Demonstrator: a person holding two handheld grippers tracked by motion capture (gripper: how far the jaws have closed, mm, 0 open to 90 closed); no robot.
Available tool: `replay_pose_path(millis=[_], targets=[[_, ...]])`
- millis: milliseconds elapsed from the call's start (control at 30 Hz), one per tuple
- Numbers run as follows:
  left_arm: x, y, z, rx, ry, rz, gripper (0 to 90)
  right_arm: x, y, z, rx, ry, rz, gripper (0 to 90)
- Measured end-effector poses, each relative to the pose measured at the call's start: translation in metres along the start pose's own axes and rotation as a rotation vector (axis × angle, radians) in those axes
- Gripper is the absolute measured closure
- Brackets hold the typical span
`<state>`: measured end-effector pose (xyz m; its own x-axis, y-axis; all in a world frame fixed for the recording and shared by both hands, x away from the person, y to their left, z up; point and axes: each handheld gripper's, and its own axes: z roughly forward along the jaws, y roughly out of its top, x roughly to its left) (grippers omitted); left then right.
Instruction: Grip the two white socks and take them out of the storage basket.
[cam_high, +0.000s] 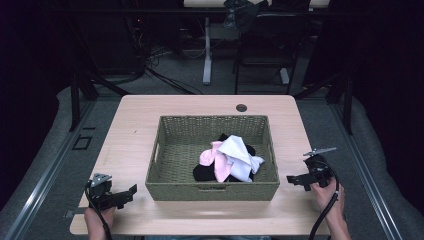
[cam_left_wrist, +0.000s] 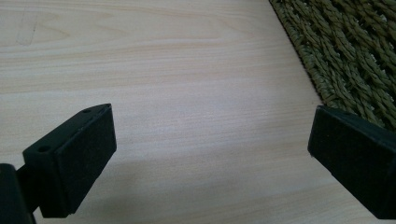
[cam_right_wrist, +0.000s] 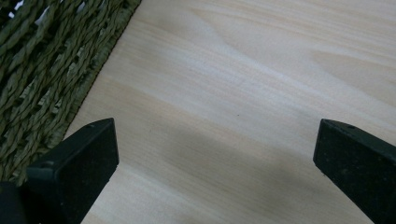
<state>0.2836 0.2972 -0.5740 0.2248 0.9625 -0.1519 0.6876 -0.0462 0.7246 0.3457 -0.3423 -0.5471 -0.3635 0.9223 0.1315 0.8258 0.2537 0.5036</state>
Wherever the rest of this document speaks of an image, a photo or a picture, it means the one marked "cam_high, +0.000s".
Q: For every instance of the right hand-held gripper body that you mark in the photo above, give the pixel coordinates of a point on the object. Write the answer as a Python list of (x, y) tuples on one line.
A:
[(318, 171)]

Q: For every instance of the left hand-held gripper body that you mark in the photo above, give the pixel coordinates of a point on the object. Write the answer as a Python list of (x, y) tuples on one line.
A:
[(100, 196)]

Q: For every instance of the person's right hand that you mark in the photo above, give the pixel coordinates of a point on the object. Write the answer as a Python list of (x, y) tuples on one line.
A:
[(328, 198)]

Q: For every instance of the person's left hand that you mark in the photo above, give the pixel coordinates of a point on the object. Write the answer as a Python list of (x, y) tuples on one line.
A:
[(95, 220)]

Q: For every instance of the green woven basket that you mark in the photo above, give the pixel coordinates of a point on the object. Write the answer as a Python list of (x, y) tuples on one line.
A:
[(176, 156)]

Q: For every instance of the white sock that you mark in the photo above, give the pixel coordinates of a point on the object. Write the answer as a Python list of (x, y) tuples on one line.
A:
[(238, 150)]

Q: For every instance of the black metal stand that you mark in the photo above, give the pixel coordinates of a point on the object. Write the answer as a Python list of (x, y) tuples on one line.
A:
[(348, 106), (75, 100)]

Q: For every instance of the black sock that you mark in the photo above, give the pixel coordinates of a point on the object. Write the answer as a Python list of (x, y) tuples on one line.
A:
[(203, 174)]

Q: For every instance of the pink sock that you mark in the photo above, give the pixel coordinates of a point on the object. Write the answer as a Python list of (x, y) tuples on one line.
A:
[(221, 168)]

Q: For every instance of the black chair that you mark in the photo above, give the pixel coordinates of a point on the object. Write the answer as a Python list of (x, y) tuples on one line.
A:
[(266, 40)]

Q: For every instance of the dark equipment cabinet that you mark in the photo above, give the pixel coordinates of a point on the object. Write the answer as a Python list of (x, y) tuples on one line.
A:
[(116, 43)]

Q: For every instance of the white desk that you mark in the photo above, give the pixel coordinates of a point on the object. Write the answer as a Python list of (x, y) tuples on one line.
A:
[(207, 50)]

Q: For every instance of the dark bag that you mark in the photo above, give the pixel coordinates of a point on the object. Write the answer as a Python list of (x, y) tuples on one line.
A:
[(241, 15)]

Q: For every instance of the aluminium floor rail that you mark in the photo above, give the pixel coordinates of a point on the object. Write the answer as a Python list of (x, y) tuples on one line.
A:
[(366, 176), (46, 176)]

